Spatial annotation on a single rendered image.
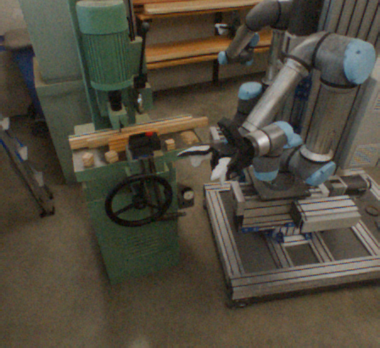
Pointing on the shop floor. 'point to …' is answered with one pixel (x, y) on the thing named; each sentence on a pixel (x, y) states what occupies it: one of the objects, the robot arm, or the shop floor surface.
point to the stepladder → (24, 166)
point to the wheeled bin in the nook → (19, 46)
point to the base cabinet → (136, 238)
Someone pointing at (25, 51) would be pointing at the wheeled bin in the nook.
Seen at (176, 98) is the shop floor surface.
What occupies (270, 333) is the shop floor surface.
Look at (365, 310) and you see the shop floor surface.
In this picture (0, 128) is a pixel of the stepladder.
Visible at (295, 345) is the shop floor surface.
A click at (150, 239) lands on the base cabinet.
